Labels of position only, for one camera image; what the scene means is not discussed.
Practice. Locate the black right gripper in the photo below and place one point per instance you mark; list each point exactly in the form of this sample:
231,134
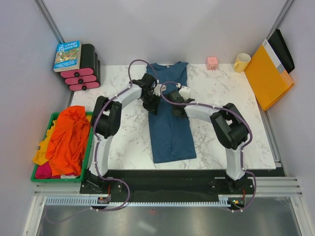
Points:
173,113

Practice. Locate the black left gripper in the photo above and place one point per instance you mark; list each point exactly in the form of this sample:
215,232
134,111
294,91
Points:
153,108

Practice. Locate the blue t shirt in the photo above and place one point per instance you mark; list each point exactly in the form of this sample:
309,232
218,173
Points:
171,137

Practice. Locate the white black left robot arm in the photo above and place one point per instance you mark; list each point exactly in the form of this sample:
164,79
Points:
106,121

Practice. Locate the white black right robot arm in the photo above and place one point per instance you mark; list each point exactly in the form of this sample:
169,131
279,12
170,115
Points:
231,129

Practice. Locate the pink cube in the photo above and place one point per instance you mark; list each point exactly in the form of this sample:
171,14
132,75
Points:
211,63

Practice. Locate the black pink drawer unit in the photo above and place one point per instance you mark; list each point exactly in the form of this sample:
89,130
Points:
88,75

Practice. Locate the yellow mug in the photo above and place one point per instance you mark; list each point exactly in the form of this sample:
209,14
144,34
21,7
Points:
241,62

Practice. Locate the orange folder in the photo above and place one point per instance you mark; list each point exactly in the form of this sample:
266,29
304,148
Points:
266,82

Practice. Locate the treehouse paperback book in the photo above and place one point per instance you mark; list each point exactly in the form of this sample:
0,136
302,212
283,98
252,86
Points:
67,56

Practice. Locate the orange t shirt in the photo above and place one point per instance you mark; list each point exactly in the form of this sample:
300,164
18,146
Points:
67,145

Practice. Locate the green plastic crate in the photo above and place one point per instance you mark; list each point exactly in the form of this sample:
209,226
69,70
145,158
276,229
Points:
69,177

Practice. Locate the white grey document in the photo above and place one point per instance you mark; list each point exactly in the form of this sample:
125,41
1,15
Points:
272,55

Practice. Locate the yellow t shirt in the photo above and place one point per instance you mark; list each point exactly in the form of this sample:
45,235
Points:
40,156

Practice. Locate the magenta t shirt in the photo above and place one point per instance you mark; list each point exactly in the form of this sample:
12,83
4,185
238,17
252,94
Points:
43,171

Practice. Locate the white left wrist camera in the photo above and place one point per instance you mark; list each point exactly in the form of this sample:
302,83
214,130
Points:
156,90

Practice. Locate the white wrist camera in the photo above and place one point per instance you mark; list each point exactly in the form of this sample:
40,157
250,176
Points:
184,91
156,90

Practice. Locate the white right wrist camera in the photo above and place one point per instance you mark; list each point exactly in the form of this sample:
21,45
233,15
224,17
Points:
184,91

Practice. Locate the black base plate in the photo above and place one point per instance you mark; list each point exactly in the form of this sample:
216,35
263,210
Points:
169,185

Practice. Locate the white slotted cable duct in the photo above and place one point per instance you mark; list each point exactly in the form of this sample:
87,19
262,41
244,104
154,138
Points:
96,201

